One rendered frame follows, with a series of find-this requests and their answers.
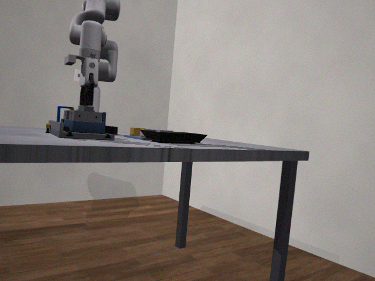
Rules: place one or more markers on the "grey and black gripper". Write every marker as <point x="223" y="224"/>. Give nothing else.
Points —
<point x="91" y="74"/>

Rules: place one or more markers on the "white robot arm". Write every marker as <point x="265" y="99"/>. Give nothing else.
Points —
<point x="90" y="35"/>

